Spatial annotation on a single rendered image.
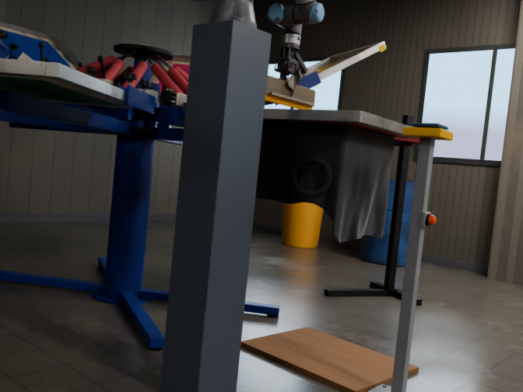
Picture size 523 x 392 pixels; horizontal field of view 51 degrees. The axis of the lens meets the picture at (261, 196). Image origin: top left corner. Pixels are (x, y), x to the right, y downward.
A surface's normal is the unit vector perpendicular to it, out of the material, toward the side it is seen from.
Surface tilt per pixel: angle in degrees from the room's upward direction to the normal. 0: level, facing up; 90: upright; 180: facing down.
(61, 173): 90
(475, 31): 90
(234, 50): 90
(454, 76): 90
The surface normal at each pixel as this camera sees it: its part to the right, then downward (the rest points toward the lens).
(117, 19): 0.75, 0.11
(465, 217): -0.66, -0.03
